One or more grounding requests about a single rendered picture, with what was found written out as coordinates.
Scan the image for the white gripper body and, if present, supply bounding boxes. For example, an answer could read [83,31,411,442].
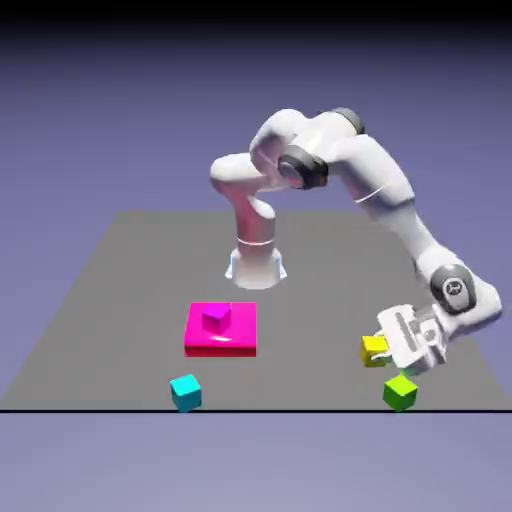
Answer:
[376,304,426,370]

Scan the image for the small yellow cube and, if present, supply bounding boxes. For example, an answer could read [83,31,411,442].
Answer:
[359,334,390,368]

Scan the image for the small green cube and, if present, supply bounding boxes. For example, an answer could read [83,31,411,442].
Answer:
[382,374,419,413]

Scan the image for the small magenta cube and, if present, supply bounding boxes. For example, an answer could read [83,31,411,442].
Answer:
[201,303,233,336]

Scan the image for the small cyan cube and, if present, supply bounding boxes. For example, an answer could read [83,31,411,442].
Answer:
[169,373,203,414]

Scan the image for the large pink box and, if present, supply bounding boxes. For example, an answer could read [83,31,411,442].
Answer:
[183,301,258,358]

